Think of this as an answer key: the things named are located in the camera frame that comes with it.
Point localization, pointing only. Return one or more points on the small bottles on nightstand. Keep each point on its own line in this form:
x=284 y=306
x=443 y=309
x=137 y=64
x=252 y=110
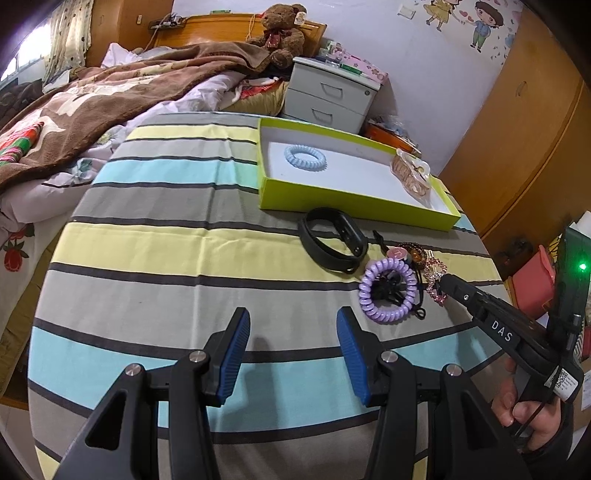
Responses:
x=333 y=50

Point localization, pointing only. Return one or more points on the black smart band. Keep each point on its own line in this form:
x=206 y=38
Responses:
x=355 y=241

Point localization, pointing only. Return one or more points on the green cardboard box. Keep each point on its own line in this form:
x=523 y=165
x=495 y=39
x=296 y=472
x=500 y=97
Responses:
x=351 y=173

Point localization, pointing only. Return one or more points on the wooden bed headboard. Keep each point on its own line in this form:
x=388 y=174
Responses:
x=217 y=30

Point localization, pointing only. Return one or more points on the red green plaid cloth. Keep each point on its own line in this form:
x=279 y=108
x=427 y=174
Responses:
x=18 y=143

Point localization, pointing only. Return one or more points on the brown teddy bear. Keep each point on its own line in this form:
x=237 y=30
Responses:
x=279 y=27

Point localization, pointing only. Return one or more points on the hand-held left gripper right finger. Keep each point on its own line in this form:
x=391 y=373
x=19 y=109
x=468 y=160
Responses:
x=353 y=355

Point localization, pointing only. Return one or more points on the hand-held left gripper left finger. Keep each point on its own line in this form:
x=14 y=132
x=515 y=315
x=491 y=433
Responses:
x=233 y=355

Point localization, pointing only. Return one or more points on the beige hair claw clip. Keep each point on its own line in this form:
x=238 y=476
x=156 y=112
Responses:
x=408 y=177

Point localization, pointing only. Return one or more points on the dotted curtain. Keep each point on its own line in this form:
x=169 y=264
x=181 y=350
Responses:
x=69 y=37

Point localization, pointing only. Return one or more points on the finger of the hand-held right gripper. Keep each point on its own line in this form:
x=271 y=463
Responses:
x=464 y=290

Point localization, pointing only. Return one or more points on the large wooden wardrobe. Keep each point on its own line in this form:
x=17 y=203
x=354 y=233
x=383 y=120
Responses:
x=521 y=138

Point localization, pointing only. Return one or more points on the pink bucket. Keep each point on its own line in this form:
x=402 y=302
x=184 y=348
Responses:
x=533 y=288

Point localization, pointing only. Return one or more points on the white wall socket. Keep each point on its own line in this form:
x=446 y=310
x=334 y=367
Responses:
x=406 y=10

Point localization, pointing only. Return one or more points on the pink floral box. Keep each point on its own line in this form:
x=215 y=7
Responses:
x=364 y=67

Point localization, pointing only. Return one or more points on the dark clothes heap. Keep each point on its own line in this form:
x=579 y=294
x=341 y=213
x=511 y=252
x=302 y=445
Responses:
x=18 y=99

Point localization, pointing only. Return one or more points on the black bow hair clip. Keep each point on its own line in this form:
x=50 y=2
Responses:
x=388 y=288

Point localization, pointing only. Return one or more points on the power strip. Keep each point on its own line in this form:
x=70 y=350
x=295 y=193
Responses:
x=166 y=21

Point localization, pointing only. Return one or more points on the window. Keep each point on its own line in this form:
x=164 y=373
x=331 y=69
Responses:
x=23 y=64

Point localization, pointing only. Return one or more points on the yellow pillow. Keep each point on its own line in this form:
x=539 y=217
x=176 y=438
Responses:
x=258 y=99

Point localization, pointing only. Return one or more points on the striped tablecloth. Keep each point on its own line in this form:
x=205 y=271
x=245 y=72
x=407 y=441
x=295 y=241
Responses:
x=161 y=249

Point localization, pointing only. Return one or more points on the tall wooden cabinet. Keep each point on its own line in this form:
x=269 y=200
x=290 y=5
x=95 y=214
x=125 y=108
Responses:
x=124 y=27

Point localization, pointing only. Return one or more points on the orange basin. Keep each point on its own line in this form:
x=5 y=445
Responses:
x=385 y=136

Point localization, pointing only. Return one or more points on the grey nightstand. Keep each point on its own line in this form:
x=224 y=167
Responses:
x=328 y=92

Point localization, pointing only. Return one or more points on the cartoon wall sticker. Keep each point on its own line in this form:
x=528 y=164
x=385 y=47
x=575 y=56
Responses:
x=480 y=21

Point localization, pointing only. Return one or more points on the brown patterned blanket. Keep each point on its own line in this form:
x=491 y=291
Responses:
x=138 y=87

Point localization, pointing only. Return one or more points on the white floral quilt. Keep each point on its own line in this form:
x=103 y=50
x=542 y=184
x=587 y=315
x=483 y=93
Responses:
x=32 y=203

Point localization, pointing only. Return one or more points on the person's right hand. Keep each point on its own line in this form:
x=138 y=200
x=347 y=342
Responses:
x=535 y=424

